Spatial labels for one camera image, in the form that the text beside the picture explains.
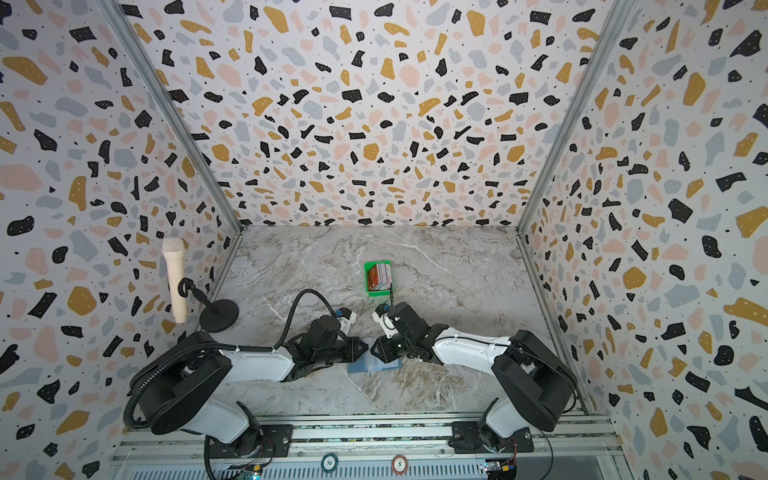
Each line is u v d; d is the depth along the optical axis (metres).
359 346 0.82
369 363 0.86
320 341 0.69
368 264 1.08
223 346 0.50
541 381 0.45
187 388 0.43
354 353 0.78
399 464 0.71
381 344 0.75
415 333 0.68
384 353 0.75
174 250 0.74
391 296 1.04
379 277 1.02
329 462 0.71
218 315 0.94
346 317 0.82
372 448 0.73
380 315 0.79
